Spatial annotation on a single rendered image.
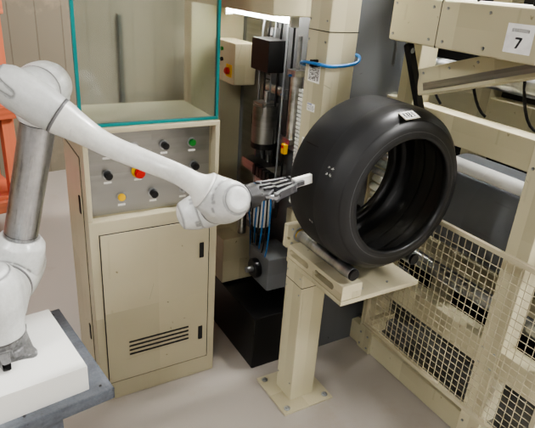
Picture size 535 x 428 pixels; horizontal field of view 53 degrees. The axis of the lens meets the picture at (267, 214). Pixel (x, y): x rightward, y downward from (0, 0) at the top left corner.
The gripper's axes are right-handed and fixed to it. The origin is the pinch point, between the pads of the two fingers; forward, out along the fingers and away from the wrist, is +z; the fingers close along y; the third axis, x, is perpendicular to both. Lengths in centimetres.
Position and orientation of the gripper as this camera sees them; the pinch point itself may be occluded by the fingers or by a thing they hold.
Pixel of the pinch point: (301, 180)
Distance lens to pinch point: 167.9
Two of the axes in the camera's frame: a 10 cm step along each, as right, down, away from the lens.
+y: -5.0, -3.8, 7.8
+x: 0.6, 8.8, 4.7
